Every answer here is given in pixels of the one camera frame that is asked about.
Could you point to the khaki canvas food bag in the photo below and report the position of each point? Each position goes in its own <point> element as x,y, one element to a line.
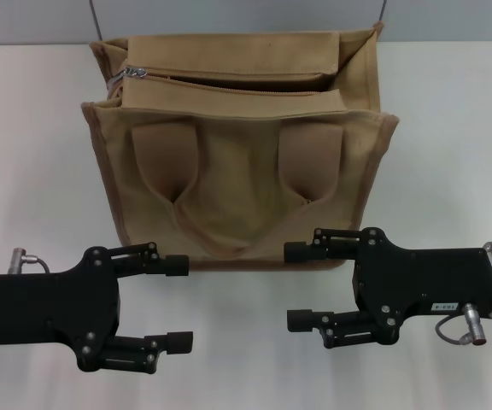
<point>237,171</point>

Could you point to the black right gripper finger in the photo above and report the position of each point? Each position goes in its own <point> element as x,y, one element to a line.
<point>299,252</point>
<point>299,320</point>

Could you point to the white label sticker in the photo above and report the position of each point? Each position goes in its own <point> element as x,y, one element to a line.
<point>443,306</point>

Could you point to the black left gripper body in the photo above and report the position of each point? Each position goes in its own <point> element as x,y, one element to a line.
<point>45,307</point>

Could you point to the silver metal zipper slider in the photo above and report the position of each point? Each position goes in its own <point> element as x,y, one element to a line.
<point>135,72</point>

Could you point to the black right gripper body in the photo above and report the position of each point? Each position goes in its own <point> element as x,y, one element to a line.
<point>425,282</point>

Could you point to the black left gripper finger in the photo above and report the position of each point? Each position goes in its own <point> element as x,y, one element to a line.
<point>175,265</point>
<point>179,341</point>

